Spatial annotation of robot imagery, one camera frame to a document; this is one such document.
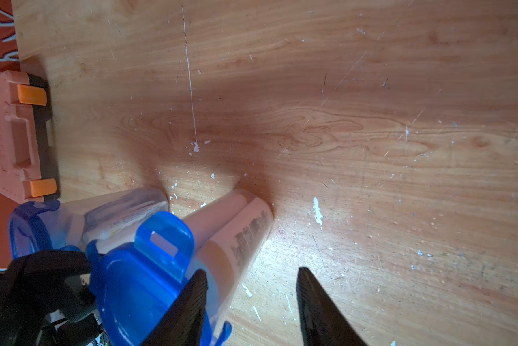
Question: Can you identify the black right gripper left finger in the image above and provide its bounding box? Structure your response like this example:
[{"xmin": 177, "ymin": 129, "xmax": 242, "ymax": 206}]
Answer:
[{"xmin": 142, "ymin": 270, "xmax": 208, "ymax": 345}]

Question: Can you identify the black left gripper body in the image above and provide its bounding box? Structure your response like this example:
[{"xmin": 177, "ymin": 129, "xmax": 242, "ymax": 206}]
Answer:
[{"xmin": 0, "ymin": 250, "xmax": 103, "ymax": 345}]

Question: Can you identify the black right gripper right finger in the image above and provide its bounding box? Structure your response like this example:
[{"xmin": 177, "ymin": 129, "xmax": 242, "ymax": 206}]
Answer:
[{"xmin": 296, "ymin": 267, "xmax": 367, "ymax": 346}]

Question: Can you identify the clear container blue lid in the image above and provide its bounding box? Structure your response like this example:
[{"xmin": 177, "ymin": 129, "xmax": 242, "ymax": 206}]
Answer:
[
  {"xmin": 8, "ymin": 187, "xmax": 169, "ymax": 259},
  {"xmin": 86, "ymin": 190, "xmax": 273, "ymax": 345}
]

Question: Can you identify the red plastic tool case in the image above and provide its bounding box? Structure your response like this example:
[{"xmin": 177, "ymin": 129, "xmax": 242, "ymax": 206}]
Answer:
[{"xmin": 0, "ymin": 71, "xmax": 59, "ymax": 204}]

